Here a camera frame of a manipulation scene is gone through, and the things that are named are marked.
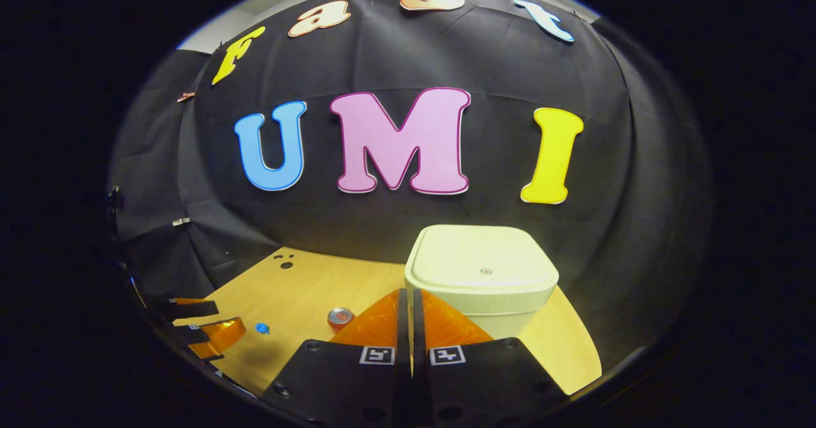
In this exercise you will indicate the red pop can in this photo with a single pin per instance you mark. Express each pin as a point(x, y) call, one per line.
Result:
point(340, 317)

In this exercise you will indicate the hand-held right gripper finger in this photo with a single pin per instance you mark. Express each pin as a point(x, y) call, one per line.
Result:
point(403, 332)
point(418, 332)

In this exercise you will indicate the black backdrop cloth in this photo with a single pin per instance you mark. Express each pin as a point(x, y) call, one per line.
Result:
point(446, 45)

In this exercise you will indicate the pale green desktop garbage bin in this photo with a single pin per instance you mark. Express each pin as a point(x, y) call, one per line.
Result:
point(478, 256)

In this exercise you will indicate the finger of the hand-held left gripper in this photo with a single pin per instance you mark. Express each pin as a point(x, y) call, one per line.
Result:
point(223, 333)
point(194, 309)

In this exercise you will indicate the copper backdrop clip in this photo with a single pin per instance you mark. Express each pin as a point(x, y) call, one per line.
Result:
point(185, 97)

